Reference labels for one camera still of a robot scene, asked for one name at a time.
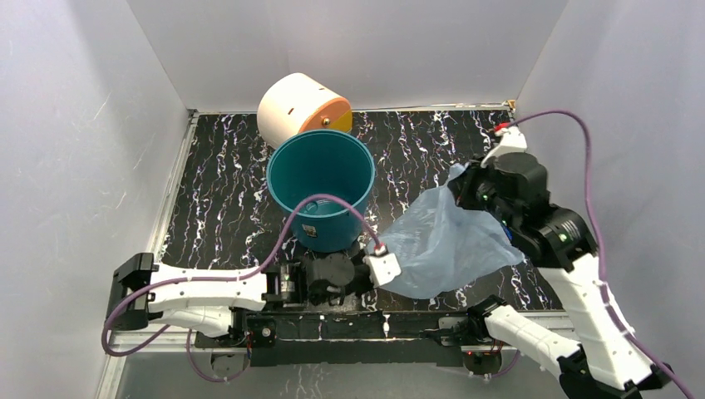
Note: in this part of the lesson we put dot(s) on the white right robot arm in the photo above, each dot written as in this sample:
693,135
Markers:
601,362

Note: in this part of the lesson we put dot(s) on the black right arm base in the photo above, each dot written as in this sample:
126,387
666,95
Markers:
482,356

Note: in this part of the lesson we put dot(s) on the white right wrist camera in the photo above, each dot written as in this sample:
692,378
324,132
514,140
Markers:
511,140

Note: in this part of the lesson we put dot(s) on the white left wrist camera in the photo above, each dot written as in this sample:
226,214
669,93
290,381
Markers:
383,266

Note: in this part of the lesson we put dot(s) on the aluminium frame rail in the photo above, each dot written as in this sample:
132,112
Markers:
307,338

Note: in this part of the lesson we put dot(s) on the round pastel drawer cabinet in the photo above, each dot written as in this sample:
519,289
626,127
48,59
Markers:
297,103

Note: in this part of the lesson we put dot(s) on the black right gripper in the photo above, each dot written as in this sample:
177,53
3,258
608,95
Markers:
461,184

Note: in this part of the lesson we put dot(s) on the translucent blue plastic bag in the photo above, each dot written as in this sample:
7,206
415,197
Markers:
442,247

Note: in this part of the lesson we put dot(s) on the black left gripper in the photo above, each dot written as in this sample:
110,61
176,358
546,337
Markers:
368,285

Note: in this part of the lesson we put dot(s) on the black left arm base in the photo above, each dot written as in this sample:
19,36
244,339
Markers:
232,352

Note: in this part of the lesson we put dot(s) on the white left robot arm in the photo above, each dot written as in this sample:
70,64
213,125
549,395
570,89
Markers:
144,291

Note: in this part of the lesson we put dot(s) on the teal plastic trash bin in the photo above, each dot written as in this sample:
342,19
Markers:
322,162

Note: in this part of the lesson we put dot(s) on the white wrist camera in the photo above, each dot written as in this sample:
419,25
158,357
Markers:
511,140
383,266

